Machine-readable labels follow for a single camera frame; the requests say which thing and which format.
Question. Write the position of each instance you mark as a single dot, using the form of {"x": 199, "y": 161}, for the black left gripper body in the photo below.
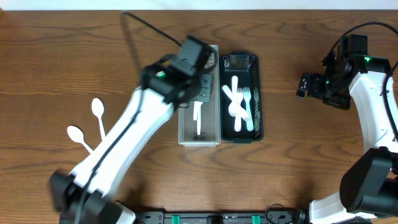
{"x": 205, "y": 88}

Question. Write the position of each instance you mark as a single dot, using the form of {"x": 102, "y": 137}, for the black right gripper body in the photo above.
{"x": 315, "y": 86}

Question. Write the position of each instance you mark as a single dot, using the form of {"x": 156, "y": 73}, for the white plastic spoon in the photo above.
{"x": 199, "y": 120}
{"x": 97, "y": 108}
{"x": 234, "y": 88}
{"x": 77, "y": 135}
{"x": 195, "y": 110}

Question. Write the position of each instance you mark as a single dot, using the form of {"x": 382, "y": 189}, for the black plastic perforated basket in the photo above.
{"x": 246, "y": 67}

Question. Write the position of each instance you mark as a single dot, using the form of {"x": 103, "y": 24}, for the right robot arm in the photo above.
{"x": 366, "y": 191}

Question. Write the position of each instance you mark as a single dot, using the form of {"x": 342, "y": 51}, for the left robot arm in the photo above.
{"x": 86, "y": 194}

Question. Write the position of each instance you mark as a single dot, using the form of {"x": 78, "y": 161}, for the clear plastic perforated basket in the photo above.
{"x": 210, "y": 115}

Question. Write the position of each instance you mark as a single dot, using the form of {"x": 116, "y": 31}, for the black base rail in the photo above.
{"x": 202, "y": 217}

